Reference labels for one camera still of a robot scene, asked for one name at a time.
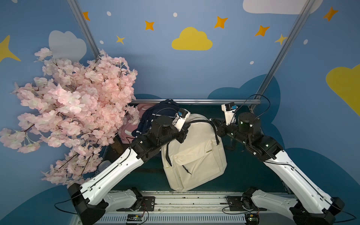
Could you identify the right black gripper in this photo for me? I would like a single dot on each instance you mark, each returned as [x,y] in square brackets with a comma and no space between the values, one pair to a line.
[220,129]

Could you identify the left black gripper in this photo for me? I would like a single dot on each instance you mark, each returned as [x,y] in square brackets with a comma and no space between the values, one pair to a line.
[182,135]

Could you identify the navy blue backpack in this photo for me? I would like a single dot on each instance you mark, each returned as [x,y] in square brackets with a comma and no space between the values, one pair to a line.
[167,107]

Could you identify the pink backpack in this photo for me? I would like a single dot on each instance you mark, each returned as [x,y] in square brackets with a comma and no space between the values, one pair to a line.
[125,132]

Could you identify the beige backpack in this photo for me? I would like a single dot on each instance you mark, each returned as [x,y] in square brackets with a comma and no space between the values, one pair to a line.
[198,160]

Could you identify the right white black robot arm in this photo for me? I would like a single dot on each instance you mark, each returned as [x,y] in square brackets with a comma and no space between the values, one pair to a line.
[311,206]

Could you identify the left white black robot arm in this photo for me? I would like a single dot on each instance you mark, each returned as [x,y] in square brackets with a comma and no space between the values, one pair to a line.
[93,199]

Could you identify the rear horizontal aluminium bar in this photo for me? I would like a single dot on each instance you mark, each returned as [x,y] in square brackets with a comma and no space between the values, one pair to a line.
[200,101]

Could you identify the right green circuit board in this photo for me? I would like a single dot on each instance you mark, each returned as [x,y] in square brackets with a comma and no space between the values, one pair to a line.
[252,219]

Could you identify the green circuit board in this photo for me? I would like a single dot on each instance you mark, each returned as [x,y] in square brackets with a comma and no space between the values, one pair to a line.
[252,219]
[134,219]

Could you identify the pink cherry blossom tree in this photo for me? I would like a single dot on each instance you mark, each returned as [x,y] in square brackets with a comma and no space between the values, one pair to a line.
[80,107]

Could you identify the left green circuit board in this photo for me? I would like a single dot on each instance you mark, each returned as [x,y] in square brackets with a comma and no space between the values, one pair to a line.
[134,219]

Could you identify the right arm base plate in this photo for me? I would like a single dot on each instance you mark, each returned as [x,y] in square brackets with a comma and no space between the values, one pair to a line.
[242,203]

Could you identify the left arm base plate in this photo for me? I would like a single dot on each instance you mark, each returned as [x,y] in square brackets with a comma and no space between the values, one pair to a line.
[147,203]

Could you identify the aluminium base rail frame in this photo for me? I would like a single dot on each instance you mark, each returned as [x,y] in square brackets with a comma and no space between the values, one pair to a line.
[191,208]

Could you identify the right aluminium frame post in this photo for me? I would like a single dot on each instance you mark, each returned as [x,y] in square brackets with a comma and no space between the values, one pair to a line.
[292,35]

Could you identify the aluminium frame post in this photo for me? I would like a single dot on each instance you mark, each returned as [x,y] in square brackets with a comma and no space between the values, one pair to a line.
[82,22]
[292,35]

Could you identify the left aluminium frame post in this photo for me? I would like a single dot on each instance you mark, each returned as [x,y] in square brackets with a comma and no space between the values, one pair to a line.
[82,22]

